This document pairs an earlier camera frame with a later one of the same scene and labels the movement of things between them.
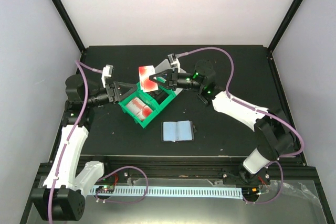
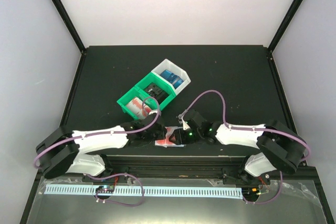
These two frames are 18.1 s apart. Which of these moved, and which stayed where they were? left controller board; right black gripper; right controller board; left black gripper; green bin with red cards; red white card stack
Moved: right black gripper; left black gripper
Stayed: red white card stack; green bin with red cards; left controller board; right controller board
